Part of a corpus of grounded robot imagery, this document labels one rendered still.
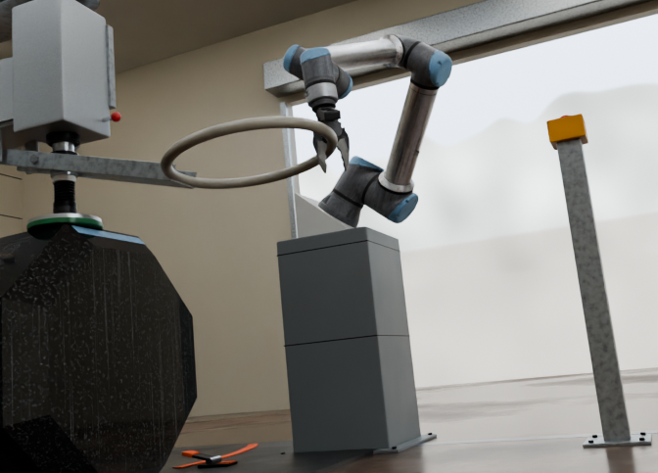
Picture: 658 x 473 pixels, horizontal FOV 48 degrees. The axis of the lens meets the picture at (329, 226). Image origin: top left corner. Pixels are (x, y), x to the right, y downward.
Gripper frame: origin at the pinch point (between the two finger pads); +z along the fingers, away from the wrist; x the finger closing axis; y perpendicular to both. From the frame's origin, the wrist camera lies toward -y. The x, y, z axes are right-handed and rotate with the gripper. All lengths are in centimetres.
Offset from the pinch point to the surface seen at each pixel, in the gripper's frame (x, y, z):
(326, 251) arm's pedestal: -9, 90, 4
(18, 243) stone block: 92, 30, 3
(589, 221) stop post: -88, 29, 19
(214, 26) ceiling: -5, 521, -345
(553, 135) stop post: -83, 29, -13
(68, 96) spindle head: 73, 19, -38
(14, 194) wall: 251, 712, -249
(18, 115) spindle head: 89, 26, -36
